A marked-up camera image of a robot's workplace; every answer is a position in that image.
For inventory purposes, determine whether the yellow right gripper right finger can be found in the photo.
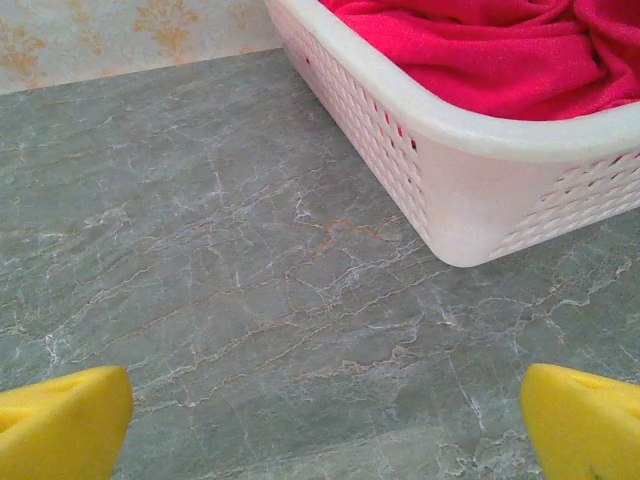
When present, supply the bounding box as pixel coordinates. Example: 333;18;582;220
519;363;640;480

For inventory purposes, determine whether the white perforated plastic basket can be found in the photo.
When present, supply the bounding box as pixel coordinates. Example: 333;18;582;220
263;0;640;269

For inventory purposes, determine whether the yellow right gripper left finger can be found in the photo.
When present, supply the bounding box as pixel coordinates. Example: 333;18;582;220
0;365;135;480

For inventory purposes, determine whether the red t-shirt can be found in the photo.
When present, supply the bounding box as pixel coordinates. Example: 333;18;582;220
319;0;640;122

